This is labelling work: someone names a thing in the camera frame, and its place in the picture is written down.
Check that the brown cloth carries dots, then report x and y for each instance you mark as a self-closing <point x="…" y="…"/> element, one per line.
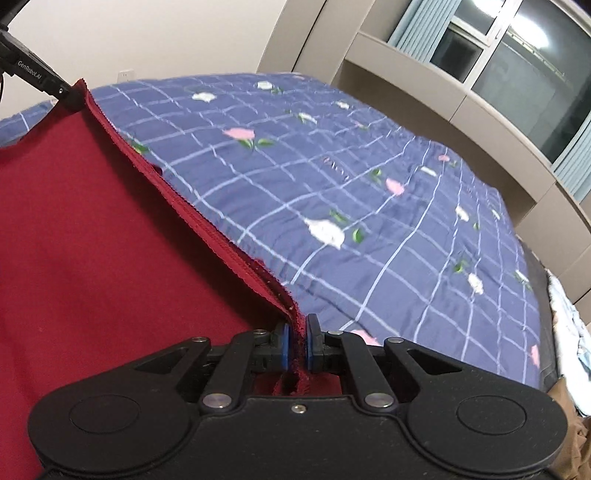
<point x="575" y="429"/>

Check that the light blue curtain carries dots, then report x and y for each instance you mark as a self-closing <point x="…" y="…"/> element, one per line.
<point x="575" y="166"/>
<point x="422" y="25"/>

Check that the red long-sleeve sweater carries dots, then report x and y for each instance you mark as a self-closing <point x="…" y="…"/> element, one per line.
<point x="115" y="240"/>

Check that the window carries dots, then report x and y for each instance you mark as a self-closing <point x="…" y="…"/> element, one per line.
<point x="521" y="60"/>

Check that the light blue patterned cloth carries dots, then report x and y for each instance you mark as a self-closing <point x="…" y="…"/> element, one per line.
<point x="570" y="323"/>

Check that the white wall socket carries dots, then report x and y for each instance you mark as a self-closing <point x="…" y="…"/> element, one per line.
<point x="124" y="74"/>

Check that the beige window cabinet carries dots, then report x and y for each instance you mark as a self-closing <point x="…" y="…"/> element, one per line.
<point x="443" y="106"/>

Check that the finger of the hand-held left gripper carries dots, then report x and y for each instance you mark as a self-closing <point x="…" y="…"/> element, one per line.
<point x="71" y="97"/>

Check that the blue plaid floral quilt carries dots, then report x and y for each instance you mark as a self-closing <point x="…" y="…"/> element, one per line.
<point x="369" y="184"/>

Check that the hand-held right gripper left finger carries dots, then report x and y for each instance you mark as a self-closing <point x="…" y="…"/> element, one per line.
<point x="284" y="347"/>

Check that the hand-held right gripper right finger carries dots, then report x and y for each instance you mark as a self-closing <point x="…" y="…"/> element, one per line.
<point x="310" y="345"/>

